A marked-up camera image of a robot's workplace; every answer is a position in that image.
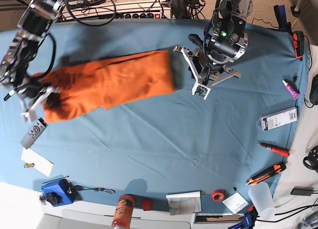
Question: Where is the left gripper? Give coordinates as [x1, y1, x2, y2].
[173, 46, 241, 100]

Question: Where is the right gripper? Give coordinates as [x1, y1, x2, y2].
[14, 86, 63, 123]

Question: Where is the orange t-shirt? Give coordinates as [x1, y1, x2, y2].
[42, 50, 175, 123]

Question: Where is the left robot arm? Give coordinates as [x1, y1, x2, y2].
[174, 0, 253, 99]

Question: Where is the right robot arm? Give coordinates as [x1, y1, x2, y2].
[0, 0, 65, 123]

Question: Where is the black white marker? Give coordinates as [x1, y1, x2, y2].
[3, 89, 15, 101]

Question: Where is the grey remote control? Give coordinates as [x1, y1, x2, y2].
[20, 118, 47, 149]

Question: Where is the white paper card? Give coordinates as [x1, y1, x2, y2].
[21, 148, 54, 177]

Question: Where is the small AA battery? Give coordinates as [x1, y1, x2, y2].
[24, 163, 35, 168]

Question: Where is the blue table cloth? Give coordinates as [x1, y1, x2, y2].
[0, 19, 312, 214]

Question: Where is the white power strip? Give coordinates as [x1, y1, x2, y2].
[62, 0, 171, 21]

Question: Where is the purple glue tube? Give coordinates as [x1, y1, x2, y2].
[282, 80, 300, 100]

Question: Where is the blue clamp box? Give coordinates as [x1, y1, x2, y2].
[41, 179, 76, 207]

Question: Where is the orange black table clamp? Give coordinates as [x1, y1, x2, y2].
[293, 31, 304, 59]

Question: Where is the red screwdriver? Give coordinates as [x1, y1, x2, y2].
[257, 143, 290, 157]

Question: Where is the orange black utility knife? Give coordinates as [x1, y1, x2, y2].
[246, 162, 286, 186]

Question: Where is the red tape roll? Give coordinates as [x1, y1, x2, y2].
[211, 189, 226, 202]

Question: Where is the spiral notebook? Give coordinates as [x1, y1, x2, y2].
[166, 191, 202, 216]

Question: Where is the white square card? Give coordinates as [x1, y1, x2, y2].
[222, 192, 249, 214]

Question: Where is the clear plastic cup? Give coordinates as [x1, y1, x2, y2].
[248, 182, 276, 220]

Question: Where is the orange drink bottle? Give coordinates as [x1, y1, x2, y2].
[111, 194, 135, 229]

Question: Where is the small red block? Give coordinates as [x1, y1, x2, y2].
[142, 199, 152, 211]

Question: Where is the black power adapter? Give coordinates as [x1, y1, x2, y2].
[290, 186, 314, 196]

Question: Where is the blue bar clamp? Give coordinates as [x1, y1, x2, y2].
[229, 205, 258, 229]

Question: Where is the black lanyard with carabiner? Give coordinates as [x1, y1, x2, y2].
[74, 185, 116, 194]

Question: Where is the blue black clamp handle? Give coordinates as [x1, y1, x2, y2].
[274, 5, 291, 32]

